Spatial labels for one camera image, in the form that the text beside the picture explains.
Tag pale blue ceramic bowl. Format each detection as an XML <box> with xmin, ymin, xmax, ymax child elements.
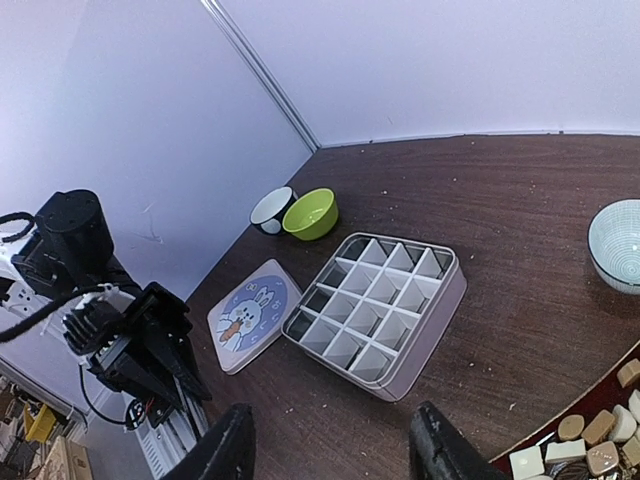
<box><xmin>587</xmin><ymin>199</ymin><xmax>639</xmax><ymax>295</ymax></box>

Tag bunny picture tin lid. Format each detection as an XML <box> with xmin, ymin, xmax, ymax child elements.
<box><xmin>207</xmin><ymin>259</ymin><xmax>302</xmax><ymax>375</ymax></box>

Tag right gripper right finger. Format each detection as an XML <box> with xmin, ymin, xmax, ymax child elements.
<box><xmin>409</xmin><ymin>401</ymin><xmax>500</xmax><ymax>480</ymax></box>

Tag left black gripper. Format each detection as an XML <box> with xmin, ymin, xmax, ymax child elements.
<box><xmin>63</xmin><ymin>282</ymin><xmax>211</xmax><ymax>405</ymax></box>

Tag dark red chocolate tray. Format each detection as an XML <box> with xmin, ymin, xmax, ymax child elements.
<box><xmin>490</xmin><ymin>345</ymin><xmax>639</xmax><ymax>479</ymax></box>

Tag black white small bowl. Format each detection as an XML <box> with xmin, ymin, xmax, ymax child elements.
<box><xmin>250</xmin><ymin>186</ymin><xmax>298</xmax><ymax>236</ymax></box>

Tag pink compartment tin box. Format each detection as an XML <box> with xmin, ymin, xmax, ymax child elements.
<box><xmin>282</xmin><ymin>232</ymin><xmax>467</xmax><ymax>402</ymax></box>

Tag lime green bowl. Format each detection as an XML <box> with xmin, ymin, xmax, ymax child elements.
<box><xmin>283</xmin><ymin>188</ymin><xmax>339</xmax><ymax>241</ymax></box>

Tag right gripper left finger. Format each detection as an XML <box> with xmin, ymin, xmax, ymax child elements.
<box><xmin>169</xmin><ymin>403</ymin><xmax>256</xmax><ymax>480</ymax></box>

